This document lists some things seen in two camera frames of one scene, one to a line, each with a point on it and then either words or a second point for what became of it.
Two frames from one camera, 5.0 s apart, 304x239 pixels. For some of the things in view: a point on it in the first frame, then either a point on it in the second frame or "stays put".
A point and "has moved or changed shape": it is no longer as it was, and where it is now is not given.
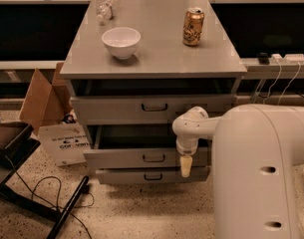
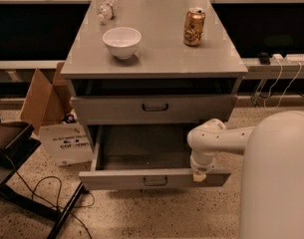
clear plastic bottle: (108, 9) stays put
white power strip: (277, 58) stays put
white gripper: (185, 147) → (201, 166)
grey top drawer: (147, 109) stays put
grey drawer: (139, 146) has moved or changed shape
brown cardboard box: (46, 103) stays put
